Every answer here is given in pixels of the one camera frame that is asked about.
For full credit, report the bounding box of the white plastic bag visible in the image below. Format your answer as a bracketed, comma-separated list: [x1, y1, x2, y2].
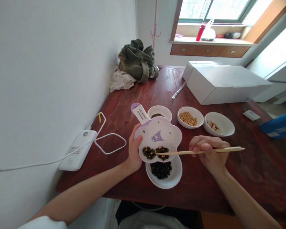
[200, 18, 216, 42]

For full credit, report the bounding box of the white cabinet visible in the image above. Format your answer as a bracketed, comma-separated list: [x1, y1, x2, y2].
[247, 23, 286, 105]

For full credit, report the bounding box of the white power cable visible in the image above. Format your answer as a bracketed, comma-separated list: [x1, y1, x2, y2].
[0, 112, 127, 173]

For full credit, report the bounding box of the large white cardboard box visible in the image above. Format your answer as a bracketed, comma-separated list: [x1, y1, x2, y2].
[182, 60, 274, 106]

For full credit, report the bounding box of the white power strip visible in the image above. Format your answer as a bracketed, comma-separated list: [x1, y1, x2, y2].
[58, 129, 97, 172]

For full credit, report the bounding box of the white bowl of red-white pieces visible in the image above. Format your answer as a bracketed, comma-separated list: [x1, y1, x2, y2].
[203, 112, 236, 137]

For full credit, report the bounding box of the blue box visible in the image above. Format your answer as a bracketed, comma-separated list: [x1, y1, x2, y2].
[260, 109, 286, 140]

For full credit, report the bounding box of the dark round object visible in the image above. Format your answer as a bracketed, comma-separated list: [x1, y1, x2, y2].
[225, 31, 242, 39]

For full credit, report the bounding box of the white crumpled cloth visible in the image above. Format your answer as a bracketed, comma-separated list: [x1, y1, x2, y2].
[108, 67, 137, 94]

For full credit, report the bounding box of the mixed beans heap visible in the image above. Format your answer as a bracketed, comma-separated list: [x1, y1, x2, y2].
[142, 146, 170, 161]

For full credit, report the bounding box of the silver foil-wrapped stick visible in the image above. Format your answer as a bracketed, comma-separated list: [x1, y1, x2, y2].
[171, 81, 187, 99]

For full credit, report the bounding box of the window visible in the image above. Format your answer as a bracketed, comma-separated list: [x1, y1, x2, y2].
[178, 0, 259, 25]

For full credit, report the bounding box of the person's body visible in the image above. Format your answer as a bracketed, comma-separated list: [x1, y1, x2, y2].
[66, 197, 202, 229]

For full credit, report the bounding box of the wooden drawer unit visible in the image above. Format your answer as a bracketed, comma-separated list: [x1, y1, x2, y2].
[170, 43, 251, 59]

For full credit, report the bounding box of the flower-shaped bowl with purple handle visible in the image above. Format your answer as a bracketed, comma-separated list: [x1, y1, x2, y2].
[130, 102, 183, 163]

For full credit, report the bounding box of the olive green bag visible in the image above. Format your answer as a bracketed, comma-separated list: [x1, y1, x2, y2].
[118, 39, 160, 84]

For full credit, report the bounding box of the person's left hand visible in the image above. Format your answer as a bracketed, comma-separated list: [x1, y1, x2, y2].
[127, 129, 144, 171]

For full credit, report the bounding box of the white bowl of black beans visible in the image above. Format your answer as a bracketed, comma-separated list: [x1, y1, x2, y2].
[145, 156, 183, 190]

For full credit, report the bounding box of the pink hook hanger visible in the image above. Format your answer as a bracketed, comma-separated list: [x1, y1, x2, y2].
[150, 0, 162, 49]

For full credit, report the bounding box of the red bottle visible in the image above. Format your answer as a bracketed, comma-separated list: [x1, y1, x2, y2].
[195, 24, 206, 42]

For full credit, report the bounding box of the pair of wooden chopsticks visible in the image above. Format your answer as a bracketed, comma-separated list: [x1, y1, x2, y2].
[156, 146, 245, 156]

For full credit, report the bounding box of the white bowl of yellow soybeans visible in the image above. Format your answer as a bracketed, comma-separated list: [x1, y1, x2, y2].
[177, 106, 205, 129]

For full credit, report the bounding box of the white bowl of green beans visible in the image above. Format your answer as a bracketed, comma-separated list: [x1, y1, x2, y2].
[147, 105, 173, 122]

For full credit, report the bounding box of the person's right hand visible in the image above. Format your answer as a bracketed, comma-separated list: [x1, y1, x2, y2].
[188, 135, 231, 177]

